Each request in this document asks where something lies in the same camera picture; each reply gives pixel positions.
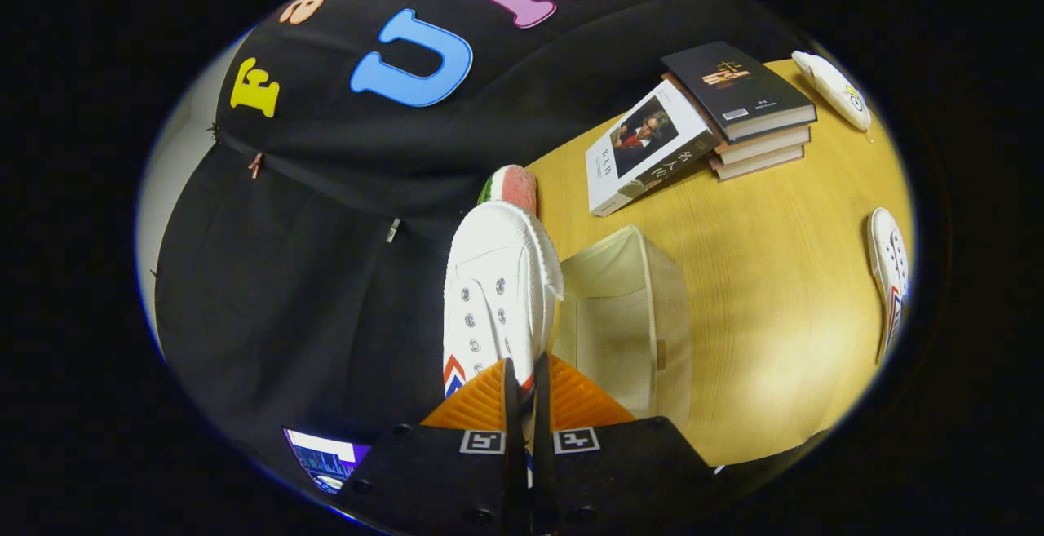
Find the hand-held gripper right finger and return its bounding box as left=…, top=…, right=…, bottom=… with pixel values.
left=533, top=351, right=722, bottom=536

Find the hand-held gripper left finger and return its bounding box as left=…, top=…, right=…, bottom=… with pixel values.
left=337, top=357, right=529, bottom=536

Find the beige fabric storage box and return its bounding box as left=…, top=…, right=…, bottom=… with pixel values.
left=553, top=224, right=694, bottom=432

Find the white striped canvas shoe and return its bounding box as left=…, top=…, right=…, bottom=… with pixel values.
left=867, top=207, right=911, bottom=365
left=442, top=200, right=565, bottom=488

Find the lit computer screen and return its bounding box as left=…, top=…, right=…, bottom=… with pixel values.
left=284, top=427, right=372, bottom=494

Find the watermelon slice toy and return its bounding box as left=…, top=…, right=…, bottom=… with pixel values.
left=477, top=165, right=539, bottom=217

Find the black backdrop cloth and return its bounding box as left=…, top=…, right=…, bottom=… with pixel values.
left=155, top=0, right=804, bottom=472

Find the white portrait cover book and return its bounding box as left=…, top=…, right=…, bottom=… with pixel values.
left=585, top=79, right=720, bottom=217

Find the black cover book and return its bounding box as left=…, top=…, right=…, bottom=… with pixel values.
left=661, top=41, right=817, bottom=144

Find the white plush toy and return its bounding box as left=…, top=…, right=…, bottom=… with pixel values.
left=791, top=51, right=872, bottom=133

